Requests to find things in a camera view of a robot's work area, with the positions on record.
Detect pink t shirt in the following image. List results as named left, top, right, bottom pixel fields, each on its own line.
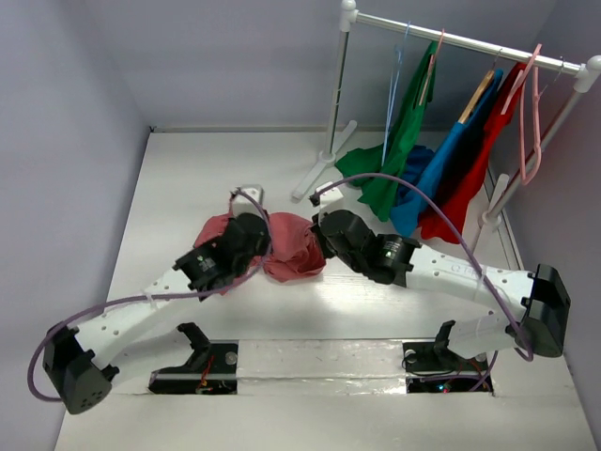
left=193, top=211, right=326, bottom=283

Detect light blue wire hanger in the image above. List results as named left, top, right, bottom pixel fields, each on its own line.
left=381, top=23, right=411, bottom=166

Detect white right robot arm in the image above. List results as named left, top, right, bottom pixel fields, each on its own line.
left=311, top=210, right=571, bottom=368

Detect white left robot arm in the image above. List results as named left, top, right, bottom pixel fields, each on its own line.
left=41, top=212, right=271, bottom=414

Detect red t shirt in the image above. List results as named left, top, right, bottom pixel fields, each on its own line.
left=421, top=69, right=521, bottom=244

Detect blue t shirt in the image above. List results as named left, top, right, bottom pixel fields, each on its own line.
left=390, top=70, right=503, bottom=238

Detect green t shirt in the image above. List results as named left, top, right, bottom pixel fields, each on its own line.
left=335, top=42, right=437, bottom=222

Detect empty pink hanger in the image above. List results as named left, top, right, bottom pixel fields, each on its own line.
left=518, top=43, right=543, bottom=185

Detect wooden hanger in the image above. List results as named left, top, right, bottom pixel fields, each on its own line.
left=457, top=47, right=503, bottom=125

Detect pink hanger with green shirt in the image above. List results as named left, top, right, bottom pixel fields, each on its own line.
left=418, top=28, right=445, bottom=106

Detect pink hanger with red shirt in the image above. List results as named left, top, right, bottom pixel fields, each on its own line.
left=501, top=47, right=540, bottom=115

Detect white clothes rack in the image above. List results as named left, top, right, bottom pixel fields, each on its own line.
left=290, top=0, right=601, bottom=255

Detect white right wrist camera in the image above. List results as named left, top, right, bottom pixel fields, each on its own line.
left=309, top=181, right=350, bottom=222

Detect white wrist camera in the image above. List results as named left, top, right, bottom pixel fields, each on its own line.
left=229, top=184, right=264, bottom=217
left=309, top=181, right=350, bottom=222

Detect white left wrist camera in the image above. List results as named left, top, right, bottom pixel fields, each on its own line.
left=229, top=184, right=264, bottom=217

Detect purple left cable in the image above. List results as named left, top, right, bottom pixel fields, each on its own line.
left=27, top=187, right=274, bottom=404

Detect purple cable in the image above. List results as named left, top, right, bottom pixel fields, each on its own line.
left=27, top=187, right=274, bottom=404
left=318, top=172, right=536, bottom=363

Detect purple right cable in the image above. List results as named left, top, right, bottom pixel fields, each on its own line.
left=318, top=172, right=536, bottom=363

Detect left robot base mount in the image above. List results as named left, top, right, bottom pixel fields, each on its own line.
left=147, top=322, right=239, bottom=396

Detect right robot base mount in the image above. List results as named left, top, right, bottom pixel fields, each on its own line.
left=401, top=320, right=494, bottom=394

